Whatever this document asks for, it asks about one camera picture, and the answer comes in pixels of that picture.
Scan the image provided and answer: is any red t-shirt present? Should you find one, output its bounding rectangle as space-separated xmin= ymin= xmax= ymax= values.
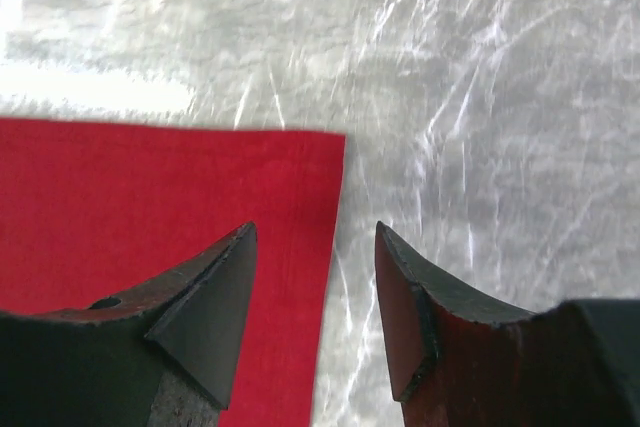
xmin=1 ymin=118 xmax=345 ymax=426

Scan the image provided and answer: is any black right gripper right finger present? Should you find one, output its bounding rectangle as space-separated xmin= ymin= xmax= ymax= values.
xmin=375 ymin=223 xmax=639 ymax=426

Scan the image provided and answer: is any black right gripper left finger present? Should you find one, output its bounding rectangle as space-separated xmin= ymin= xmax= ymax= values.
xmin=1 ymin=223 xmax=257 ymax=426

